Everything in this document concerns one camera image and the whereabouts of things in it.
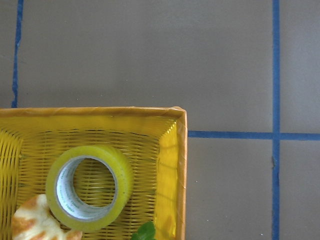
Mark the yellow tape roll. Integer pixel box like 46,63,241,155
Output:
45,145,134,233

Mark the yellow woven plastic basket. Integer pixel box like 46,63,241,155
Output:
0,107,188,240

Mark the toy carrot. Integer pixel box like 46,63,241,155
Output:
131,221,156,240

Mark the toy croissant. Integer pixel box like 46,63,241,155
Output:
11,194,83,240

